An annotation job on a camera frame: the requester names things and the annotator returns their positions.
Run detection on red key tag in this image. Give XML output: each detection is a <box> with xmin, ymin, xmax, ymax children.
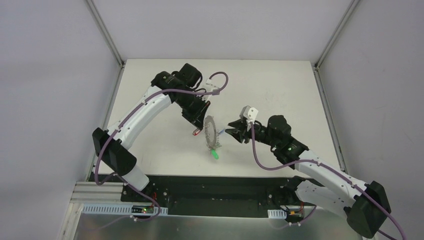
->
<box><xmin>192</xmin><ymin>129</ymin><xmax>202</xmax><ymax>136</ymax></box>

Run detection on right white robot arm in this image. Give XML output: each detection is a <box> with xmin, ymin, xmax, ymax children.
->
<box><xmin>225</xmin><ymin>115</ymin><xmax>392</xmax><ymax>239</ymax></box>

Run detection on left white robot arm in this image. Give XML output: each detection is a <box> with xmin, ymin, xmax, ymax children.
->
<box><xmin>92</xmin><ymin>63</ymin><xmax>211</xmax><ymax>203</ymax></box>

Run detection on green key tag lower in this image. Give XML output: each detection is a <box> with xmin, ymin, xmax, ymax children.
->
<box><xmin>210</xmin><ymin>148</ymin><xmax>220</xmax><ymax>160</ymax></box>

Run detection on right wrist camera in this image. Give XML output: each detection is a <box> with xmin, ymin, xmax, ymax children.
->
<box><xmin>241</xmin><ymin>105</ymin><xmax>259</xmax><ymax>124</ymax></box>

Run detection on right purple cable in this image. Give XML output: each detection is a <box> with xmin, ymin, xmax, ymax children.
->
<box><xmin>250</xmin><ymin>122</ymin><xmax>408</xmax><ymax>240</ymax></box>

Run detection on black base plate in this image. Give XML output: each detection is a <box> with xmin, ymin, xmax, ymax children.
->
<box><xmin>88</xmin><ymin>172</ymin><xmax>317</xmax><ymax>219</ymax></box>

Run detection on right white cable duct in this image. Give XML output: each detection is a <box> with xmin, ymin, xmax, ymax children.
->
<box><xmin>267</xmin><ymin>209</ymin><xmax>287</xmax><ymax>219</ymax></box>

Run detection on white cable duct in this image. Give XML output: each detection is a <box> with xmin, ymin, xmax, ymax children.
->
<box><xmin>81</xmin><ymin>203</ymin><xmax>159</xmax><ymax>216</ymax></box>
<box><xmin>267</xmin><ymin>209</ymin><xmax>287</xmax><ymax>219</ymax></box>

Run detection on left white cable duct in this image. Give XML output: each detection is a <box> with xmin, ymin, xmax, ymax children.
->
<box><xmin>81</xmin><ymin>203</ymin><xmax>159</xmax><ymax>216</ymax></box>

